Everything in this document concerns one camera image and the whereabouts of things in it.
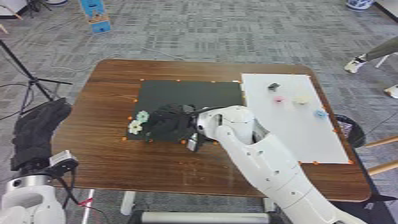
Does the dark mat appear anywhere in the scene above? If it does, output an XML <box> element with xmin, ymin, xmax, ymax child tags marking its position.
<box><xmin>124</xmin><ymin>79</ymin><xmax>245</xmax><ymax>143</ymax></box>

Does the white sheet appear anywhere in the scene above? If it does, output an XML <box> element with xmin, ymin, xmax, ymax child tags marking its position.
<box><xmin>240</xmin><ymin>72</ymin><xmax>352</xmax><ymax>165</ymax></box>

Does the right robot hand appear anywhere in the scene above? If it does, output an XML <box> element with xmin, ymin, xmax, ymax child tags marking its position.
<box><xmin>140</xmin><ymin>103</ymin><xmax>201</xmax><ymax>143</ymax></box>

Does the black waste bin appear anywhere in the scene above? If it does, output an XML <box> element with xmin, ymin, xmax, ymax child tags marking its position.
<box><xmin>332</xmin><ymin>114</ymin><xmax>368</xmax><ymax>149</ymax></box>

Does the white flower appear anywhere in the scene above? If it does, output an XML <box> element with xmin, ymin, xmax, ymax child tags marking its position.
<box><xmin>291</xmin><ymin>95</ymin><xmax>314</xmax><ymax>107</ymax></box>

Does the blue flower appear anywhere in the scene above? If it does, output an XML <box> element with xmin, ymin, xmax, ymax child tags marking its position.
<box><xmin>313</xmin><ymin>109</ymin><xmax>330</xmax><ymax>120</ymax></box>

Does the pale green flower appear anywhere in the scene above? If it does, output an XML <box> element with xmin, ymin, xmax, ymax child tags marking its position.
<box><xmin>135</xmin><ymin>110</ymin><xmax>151</xmax><ymax>122</ymax></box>

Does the black tripod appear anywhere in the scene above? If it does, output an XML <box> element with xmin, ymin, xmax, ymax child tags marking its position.
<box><xmin>0</xmin><ymin>39</ymin><xmax>75</xmax><ymax>116</ymax></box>

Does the wooden chair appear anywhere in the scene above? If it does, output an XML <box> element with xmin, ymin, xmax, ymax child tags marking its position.
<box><xmin>362</xmin><ymin>134</ymin><xmax>398</xmax><ymax>177</ymax></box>

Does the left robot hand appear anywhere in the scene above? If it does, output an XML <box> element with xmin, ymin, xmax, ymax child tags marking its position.
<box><xmin>9</xmin><ymin>97</ymin><xmax>75</xmax><ymax>173</ymax></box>

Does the person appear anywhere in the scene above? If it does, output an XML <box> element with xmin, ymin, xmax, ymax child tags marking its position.
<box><xmin>343</xmin><ymin>35</ymin><xmax>398</xmax><ymax>100</ymax></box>

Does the blue printed box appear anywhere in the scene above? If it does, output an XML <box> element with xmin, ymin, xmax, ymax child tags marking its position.
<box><xmin>76</xmin><ymin>0</ymin><xmax>114</xmax><ymax>34</ymax></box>

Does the blue and white vase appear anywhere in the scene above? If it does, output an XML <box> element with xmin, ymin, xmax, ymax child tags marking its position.
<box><xmin>345</xmin><ymin>0</ymin><xmax>377</xmax><ymax>12</ymax></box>

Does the pale yellow flower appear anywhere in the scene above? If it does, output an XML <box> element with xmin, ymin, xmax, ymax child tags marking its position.
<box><xmin>126</xmin><ymin>120</ymin><xmax>146</xmax><ymax>136</ymax></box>

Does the black cable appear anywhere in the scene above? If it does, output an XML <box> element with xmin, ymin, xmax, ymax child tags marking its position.
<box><xmin>55</xmin><ymin>168</ymin><xmax>99</xmax><ymax>224</ymax></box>

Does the pale grey bar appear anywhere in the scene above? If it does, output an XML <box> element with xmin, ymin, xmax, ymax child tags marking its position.
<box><xmin>138</xmin><ymin>211</ymin><xmax>274</xmax><ymax>224</ymax></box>

